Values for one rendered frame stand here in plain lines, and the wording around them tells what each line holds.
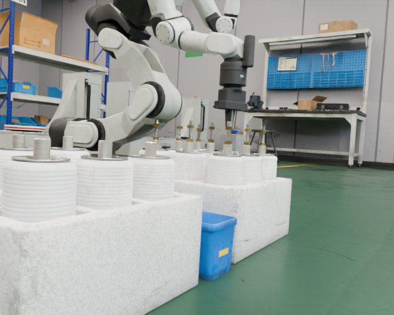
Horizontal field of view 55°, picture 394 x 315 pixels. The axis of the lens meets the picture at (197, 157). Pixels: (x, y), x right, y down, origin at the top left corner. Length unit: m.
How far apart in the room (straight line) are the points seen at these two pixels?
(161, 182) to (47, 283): 0.28
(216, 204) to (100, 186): 0.40
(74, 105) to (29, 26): 3.04
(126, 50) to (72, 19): 8.48
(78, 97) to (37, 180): 2.99
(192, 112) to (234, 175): 3.92
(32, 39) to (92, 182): 5.83
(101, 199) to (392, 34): 5.83
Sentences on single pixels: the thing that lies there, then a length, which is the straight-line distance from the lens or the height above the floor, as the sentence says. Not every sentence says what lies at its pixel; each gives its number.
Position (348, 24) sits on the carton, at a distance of 5.96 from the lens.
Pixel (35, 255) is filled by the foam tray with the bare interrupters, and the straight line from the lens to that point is 0.49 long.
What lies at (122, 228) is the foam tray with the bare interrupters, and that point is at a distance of 0.58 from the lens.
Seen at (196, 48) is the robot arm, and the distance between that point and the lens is 1.35.
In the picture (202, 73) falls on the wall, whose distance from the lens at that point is 7.23.
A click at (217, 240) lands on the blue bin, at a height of 0.08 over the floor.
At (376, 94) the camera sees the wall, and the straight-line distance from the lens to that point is 6.09.
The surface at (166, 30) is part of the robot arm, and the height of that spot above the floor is 0.65.
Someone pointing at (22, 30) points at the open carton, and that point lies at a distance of 6.32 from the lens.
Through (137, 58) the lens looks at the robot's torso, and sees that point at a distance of 1.59.
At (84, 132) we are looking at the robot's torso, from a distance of 1.71.
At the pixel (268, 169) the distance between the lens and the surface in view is 1.17.
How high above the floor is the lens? 0.29
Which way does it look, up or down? 3 degrees down
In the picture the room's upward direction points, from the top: 3 degrees clockwise
